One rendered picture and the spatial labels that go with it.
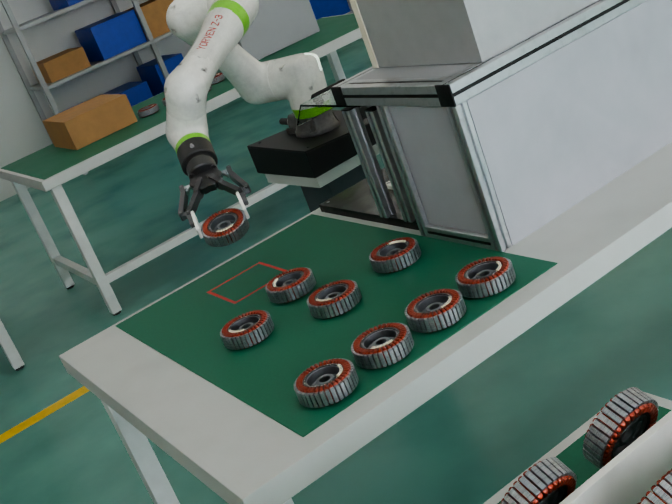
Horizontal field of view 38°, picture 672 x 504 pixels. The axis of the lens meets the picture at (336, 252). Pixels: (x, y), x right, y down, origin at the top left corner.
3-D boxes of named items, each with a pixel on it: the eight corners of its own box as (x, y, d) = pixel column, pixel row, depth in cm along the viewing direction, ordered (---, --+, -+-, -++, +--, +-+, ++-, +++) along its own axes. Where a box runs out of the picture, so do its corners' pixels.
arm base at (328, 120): (269, 136, 328) (264, 118, 326) (305, 120, 335) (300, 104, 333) (313, 138, 307) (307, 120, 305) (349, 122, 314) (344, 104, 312)
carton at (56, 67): (39, 83, 833) (30, 65, 827) (76, 67, 848) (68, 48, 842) (52, 83, 799) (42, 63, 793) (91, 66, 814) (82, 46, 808)
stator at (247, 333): (245, 323, 214) (238, 309, 213) (284, 321, 207) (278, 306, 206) (215, 352, 206) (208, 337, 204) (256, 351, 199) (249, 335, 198)
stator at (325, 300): (332, 292, 212) (326, 278, 211) (372, 292, 205) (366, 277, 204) (301, 320, 205) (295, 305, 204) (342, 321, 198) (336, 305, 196)
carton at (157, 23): (134, 42, 871) (121, 12, 861) (168, 27, 886) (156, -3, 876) (150, 40, 837) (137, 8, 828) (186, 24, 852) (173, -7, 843)
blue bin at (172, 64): (149, 98, 885) (135, 67, 875) (175, 85, 897) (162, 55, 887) (168, 97, 850) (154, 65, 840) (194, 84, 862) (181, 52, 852)
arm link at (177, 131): (202, 132, 263) (162, 138, 260) (202, 93, 254) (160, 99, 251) (216, 164, 254) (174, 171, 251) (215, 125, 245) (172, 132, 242)
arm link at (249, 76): (250, 79, 327) (158, -8, 282) (293, 70, 321) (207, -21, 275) (247, 114, 323) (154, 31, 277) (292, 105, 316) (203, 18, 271)
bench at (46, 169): (57, 290, 548) (-4, 169, 523) (361, 127, 639) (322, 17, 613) (110, 321, 473) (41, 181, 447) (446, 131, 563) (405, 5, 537)
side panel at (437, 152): (421, 236, 224) (375, 106, 213) (431, 230, 226) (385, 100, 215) (502, 252, 201) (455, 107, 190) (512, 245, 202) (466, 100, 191)
